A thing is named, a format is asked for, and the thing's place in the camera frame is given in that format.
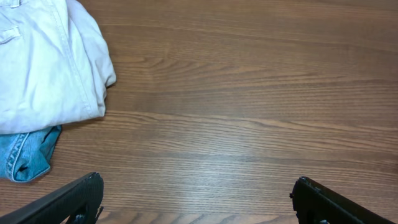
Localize beige folded trousers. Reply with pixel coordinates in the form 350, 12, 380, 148
1, 0, 116, 134

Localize blue denim jeans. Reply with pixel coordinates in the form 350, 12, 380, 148
1, 126, 62, 183

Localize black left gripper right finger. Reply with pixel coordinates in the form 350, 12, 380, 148
289, 176, 394, 224

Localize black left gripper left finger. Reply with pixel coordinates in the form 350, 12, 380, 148
1, 172, 104, 224

